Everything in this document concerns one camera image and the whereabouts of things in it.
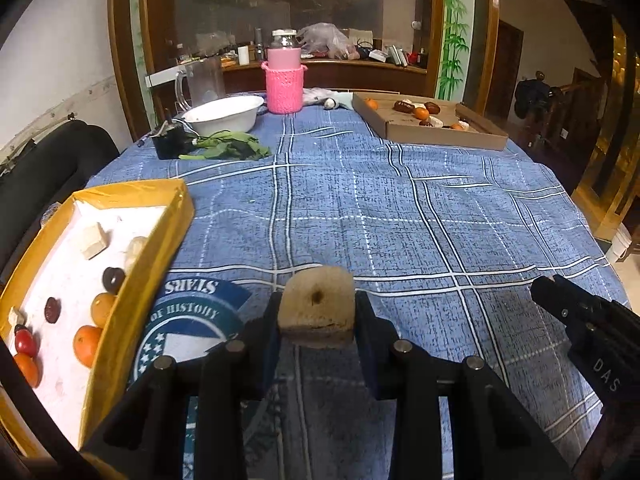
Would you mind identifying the wooden stair railing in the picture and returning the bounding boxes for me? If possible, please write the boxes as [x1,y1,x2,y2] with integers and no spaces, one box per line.
[515,67,601,196]

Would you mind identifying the pink knitted holder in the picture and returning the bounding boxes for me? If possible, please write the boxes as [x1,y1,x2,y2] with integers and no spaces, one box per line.
[261,60,307,115]

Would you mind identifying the jar with pink sleeve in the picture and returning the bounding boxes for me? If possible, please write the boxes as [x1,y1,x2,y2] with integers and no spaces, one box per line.
[267,29,302,68]

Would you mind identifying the red cherry tomato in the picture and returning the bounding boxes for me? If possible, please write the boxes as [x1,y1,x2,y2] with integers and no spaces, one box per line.
[14,329,40,358]

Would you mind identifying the white flat box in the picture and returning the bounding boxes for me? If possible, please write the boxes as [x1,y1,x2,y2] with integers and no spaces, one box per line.
[145,71,183,88]

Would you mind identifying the wooden glass cabinet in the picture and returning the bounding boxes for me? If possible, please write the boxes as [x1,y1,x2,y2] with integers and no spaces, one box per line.
[107,0,501,141]

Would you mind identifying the yellow-taped white foam box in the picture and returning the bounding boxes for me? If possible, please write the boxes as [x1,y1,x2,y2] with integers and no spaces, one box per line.
[0,178,195,453]

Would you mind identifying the clear plastic pitcher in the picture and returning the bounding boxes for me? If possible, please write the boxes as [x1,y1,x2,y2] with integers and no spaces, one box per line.
[174,56,226,111]

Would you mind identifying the dark jacket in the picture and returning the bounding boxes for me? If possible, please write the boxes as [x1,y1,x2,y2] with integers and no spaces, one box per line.
[514,79,551,120]

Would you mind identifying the cardboard box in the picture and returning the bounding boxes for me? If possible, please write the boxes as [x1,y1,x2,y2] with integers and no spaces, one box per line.
[351,91,510,152]

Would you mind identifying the blue plaid tablecloth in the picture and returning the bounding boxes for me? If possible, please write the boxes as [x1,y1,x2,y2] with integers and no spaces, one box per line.
[82,91,628,480]

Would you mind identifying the wooden door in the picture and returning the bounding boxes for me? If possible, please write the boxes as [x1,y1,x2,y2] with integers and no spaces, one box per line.
[487,20,525,121]

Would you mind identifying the black leather sofa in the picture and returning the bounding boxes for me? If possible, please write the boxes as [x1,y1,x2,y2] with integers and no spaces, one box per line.
[0,120,121,271]

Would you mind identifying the green leaves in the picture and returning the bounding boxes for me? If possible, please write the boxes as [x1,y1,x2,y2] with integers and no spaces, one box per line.
[179,131,272,161]

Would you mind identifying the white bucket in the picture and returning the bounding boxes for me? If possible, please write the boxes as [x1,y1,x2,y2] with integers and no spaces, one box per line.
[607,222,633,263]

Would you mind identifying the white bowl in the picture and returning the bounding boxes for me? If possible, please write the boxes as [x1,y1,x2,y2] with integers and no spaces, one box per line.
[181,95,265,137]

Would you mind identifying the large orange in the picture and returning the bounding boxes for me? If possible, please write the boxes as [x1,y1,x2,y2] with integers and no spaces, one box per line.
[73,325,103,368]

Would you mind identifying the blue printed round mat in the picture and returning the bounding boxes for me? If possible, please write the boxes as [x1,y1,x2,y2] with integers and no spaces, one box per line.
[127,279,253,391]

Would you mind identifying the small yellow-orange citrus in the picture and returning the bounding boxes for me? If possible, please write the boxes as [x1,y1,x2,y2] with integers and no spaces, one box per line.
[91,292,118,328]

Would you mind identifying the grey cloth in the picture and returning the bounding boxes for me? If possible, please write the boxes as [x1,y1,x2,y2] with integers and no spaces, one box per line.
[302,87,353,111]

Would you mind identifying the crumpled clear plastic bag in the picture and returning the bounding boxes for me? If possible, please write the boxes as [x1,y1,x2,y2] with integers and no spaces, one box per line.
[298,22,351,58]

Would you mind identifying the small black box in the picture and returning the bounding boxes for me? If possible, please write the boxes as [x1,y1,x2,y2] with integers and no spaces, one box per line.
[152,122,193,160]

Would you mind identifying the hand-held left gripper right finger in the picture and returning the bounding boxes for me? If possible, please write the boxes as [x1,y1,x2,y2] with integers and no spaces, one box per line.
[352,290,576,480]

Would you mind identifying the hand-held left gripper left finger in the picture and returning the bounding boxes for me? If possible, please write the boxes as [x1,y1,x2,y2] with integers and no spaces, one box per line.
[80,290,283,480]

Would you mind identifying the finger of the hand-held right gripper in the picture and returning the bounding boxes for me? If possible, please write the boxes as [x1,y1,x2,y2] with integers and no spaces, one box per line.
[531,274,613,341]

